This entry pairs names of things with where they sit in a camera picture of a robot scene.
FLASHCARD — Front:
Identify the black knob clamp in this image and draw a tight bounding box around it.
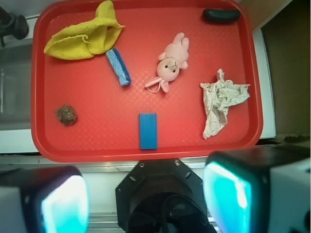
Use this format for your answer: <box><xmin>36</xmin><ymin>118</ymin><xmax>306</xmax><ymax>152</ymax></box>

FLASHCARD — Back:
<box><xmin>0</xmin><ymin>7</ymin><xmax>29</xmax><ymax>47</ymax></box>

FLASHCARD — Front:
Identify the pink plush bunny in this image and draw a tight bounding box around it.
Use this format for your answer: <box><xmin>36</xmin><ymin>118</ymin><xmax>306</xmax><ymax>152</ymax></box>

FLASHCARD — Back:
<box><xmin>144</xmin><ymin>33</ymin><xmax>190</xmax><ymax>93</ymax></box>

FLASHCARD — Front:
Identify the brown rock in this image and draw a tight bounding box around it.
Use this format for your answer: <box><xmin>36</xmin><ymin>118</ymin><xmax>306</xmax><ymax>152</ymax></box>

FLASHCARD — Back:
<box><xmin>54</xmin><ymin>104</ymin><xmax>77</xmax><ymax>126</ymax></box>

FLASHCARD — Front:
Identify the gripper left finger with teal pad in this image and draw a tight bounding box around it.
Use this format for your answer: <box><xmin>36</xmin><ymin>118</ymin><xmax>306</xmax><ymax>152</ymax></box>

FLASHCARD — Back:
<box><xmin>0</xmin><ymin>166</ymin><xmax>90</xmax><ymax>233</ymax></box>

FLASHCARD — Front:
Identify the black octagonal mount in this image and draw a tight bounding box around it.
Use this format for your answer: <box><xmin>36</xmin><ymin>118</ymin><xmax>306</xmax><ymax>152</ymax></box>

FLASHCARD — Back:
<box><xmin>115</xmin><ymin>159</ymin><xmax>216</xmax><ymax>233</ymax></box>

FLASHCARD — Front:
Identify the yellow cloth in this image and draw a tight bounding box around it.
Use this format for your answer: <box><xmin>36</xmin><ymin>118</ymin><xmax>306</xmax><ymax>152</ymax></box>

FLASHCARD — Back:
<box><xmin>44</xmin><ymin>0</ymin><xmax>124</xmax><ymax>61</ymax></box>

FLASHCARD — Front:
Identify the black oblong object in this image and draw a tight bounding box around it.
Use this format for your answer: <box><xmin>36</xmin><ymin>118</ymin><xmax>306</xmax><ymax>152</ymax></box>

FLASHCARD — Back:
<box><xmin>203</xmin><ymin>9</ymin><xmax>241</xmax><ymax>23</ymax></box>

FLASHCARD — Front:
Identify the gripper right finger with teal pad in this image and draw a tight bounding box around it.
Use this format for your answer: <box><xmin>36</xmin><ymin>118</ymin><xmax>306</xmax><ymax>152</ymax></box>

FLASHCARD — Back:
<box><xmin>203</xmin><ymin>146</ymin><xmax>311</xmax><ymax>233</ymax></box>

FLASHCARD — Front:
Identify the blue rectangular block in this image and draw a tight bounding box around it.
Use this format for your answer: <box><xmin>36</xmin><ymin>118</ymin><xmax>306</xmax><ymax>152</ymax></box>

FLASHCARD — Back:
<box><xmin>139</xmin><ymin>113</ymin><xmax>157</xmax><ymax>150</ymax></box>

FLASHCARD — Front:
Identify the blue sponge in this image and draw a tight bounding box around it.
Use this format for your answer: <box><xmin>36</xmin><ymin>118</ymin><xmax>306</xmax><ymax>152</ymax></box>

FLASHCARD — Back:
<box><xmin>106</xmin><ymin>48</ymin><xmax>132</xmax><ymax>86</ymax></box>

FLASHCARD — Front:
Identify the red plastic tray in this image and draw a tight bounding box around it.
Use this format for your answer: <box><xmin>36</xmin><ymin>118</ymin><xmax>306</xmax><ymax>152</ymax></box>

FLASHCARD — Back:
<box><xmin>31</xmin><ymin>0</ymin><xmax>263</xmax><ymax>163</ymax></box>

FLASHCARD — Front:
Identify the crumpled white paper towel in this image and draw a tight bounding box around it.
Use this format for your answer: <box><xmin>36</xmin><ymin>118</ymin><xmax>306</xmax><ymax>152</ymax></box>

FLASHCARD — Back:
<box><xmin>200</xmin><ymin>68</ymin><xmax>250</xmax><ymax>140</ymax></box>

